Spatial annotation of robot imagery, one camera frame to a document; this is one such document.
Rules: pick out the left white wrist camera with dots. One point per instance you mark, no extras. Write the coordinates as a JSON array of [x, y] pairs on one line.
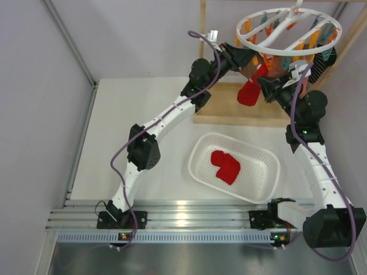
[[212, 36]]

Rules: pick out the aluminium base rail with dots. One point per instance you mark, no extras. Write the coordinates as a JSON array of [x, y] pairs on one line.
[[217, 221]]

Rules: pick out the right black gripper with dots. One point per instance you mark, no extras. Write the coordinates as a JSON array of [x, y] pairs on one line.
[[271, 89]]

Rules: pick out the black striped sock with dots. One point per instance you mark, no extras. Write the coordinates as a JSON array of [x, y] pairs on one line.
[[329, 57], [318, 68]]

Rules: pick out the white round clip hanger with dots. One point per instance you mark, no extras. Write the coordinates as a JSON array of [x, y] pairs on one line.
[[290, 31]]

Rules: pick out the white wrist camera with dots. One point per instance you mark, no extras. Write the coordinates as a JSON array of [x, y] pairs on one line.
[[212, 36], [295, 71]]

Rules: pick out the wooden hanger stand frame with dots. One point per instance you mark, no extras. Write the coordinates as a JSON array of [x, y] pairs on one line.
[[233, 104]]

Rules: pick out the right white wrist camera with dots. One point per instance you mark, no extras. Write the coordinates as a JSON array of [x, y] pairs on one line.
[[295, 71]]

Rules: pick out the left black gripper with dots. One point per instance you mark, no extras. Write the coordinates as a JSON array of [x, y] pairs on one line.
[[237, 58]]

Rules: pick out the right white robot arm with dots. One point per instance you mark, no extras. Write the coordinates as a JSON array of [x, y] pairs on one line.
[[334, 222]]

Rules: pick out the white perforated plastic basket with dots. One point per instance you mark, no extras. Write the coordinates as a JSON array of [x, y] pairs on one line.
[[259, 174]]

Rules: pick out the red sock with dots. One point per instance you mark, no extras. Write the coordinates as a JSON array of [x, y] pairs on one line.
[[248, 95], [229, 167]]

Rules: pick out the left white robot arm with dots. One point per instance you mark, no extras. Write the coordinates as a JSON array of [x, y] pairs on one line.
[[142, 147]]

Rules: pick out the orange patterned sock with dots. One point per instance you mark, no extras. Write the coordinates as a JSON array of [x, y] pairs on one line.
[[276, 71]]

